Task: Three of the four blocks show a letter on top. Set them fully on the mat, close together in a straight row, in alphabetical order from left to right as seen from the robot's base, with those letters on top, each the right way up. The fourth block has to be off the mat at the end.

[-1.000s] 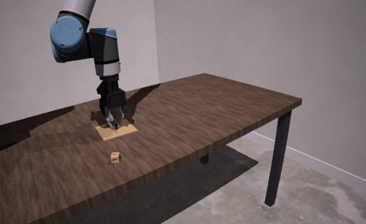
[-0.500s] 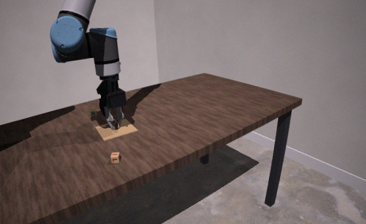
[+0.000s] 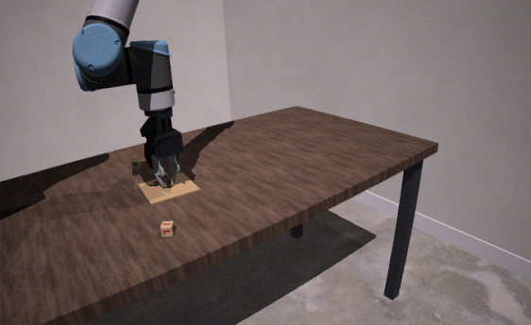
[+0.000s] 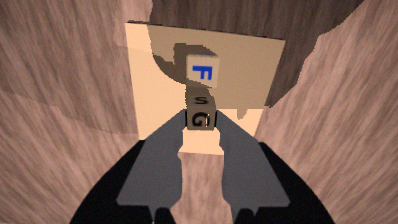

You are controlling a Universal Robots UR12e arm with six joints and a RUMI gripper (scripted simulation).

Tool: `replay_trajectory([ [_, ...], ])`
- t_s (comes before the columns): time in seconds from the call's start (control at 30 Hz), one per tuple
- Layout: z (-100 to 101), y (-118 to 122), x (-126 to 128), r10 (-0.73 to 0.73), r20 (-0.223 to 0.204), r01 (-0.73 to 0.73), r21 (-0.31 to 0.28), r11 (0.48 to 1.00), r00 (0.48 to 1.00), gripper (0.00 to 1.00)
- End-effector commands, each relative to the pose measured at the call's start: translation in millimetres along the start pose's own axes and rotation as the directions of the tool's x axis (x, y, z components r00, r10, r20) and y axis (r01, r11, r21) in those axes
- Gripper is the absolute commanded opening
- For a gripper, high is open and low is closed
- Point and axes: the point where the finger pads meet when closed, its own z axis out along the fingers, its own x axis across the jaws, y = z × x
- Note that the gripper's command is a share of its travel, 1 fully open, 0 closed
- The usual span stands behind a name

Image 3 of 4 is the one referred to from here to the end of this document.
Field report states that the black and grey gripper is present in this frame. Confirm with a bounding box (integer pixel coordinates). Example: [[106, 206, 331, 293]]
[[144, 107, 184, 187]]

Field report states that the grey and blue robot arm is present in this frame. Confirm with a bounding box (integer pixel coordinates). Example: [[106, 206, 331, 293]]
[[73, 0, 175, 111]]

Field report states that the peach mat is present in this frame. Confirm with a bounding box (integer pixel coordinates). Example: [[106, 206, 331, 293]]
[[138, 172, 200, 205]]

